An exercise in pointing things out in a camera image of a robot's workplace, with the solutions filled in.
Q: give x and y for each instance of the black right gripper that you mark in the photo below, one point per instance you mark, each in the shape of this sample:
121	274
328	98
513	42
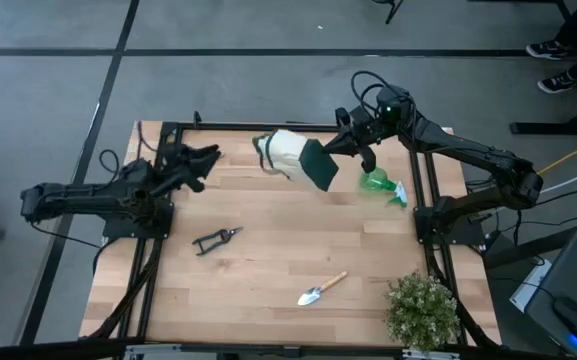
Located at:
363	129

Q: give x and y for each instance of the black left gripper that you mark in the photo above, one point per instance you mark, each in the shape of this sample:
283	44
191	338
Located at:
180	172

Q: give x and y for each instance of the green spray bottle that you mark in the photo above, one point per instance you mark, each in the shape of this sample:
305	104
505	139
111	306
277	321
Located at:
375	181

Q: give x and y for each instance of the beige green gardening bag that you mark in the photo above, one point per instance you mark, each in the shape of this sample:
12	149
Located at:
288	155

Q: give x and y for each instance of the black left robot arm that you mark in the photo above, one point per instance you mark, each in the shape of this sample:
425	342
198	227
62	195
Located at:
78	197

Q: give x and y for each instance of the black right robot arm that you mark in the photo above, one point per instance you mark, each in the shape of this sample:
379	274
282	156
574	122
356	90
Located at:
468	150

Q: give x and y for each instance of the black chair base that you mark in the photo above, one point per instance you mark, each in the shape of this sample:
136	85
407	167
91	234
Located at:
392	11

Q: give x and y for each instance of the potted plant with white flowers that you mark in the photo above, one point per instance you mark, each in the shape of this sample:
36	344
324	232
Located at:
420	310

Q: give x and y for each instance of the person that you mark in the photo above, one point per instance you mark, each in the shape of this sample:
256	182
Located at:
548	49

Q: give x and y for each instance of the white flat box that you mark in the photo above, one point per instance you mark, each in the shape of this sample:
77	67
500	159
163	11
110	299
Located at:
528	290

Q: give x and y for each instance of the dark grey desk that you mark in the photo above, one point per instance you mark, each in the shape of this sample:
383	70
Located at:
568	280

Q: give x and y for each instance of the black computer mouse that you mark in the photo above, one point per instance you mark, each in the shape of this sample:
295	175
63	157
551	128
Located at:
575	320

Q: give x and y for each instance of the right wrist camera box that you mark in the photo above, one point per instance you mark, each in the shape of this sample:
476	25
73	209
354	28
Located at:
343	117

